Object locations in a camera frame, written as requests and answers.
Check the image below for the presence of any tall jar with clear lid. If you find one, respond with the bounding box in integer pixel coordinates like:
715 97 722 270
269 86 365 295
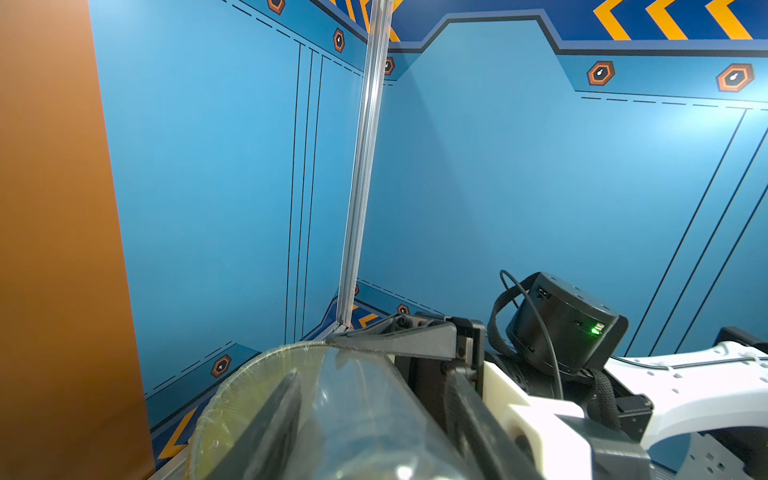
257 344 473 479

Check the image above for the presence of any mesh trash bin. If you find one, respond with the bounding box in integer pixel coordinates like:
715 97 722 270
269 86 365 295
187 341 337 480

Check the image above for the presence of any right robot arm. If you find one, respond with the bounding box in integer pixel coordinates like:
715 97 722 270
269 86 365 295
327 271 767 479

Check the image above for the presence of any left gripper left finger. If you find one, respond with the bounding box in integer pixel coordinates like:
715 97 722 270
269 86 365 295
207 369 302 479

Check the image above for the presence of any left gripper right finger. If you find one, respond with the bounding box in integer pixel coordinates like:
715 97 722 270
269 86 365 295
443 368 542 479

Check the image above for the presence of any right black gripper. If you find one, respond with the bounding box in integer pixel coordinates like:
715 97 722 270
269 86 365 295
325 314 486 420

